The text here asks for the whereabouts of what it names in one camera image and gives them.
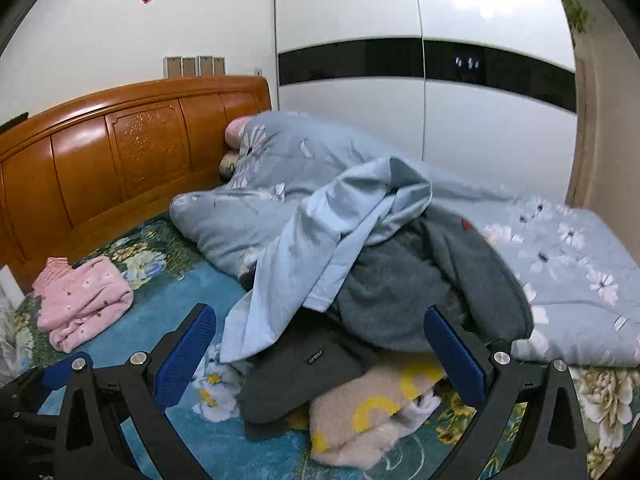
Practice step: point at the grey patterned bed cover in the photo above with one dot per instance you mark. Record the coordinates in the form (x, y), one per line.
(12, 340)

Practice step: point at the white wardrobe with black stripe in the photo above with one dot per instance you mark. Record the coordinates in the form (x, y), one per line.
(350, 0)

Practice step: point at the beige fuzzy garment yellow print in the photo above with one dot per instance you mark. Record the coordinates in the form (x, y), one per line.
(345, 430)

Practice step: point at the green plant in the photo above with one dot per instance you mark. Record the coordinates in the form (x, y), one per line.
(575, 10)

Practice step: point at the wooden headboard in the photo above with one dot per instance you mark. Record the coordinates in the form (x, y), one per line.
(85, 170)

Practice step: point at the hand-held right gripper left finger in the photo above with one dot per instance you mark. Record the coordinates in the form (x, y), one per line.
(185, 350)

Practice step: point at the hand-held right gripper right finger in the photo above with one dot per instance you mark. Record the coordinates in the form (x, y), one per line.
(455, 355)

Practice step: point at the light blue shirt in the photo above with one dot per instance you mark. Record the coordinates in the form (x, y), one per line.
(310, 240)

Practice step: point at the wooden door frame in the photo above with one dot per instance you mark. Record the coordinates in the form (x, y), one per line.
(585, 125)

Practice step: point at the black object on headboard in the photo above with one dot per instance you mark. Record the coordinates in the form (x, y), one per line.
(15, 121)

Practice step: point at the grey fleece sweater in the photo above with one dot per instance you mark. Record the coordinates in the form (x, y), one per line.
(400, 285)

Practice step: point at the teal floral bed sheet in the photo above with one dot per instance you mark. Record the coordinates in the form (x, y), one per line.
(165, 305)

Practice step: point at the pink knitted cloth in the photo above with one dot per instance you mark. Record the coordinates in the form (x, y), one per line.
(52, 270)

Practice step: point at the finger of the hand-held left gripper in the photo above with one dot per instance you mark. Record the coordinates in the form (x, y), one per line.
(55, 375)

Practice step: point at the pink pillow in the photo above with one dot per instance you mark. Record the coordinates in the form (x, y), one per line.
(235, 131)

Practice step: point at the floral pillow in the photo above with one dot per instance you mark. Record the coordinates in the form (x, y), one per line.
(230, 164)

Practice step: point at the white box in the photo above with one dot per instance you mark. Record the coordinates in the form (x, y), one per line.
(9, 287)

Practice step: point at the dark grey garment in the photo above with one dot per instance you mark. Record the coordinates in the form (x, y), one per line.
(295, 370)

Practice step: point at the pink floral garment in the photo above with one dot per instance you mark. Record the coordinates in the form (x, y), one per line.
(85, 305)

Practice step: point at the grey picture frame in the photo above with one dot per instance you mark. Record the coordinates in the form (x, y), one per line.
(172, 67)
(188, 67)
(219, 66)
(205, 65)

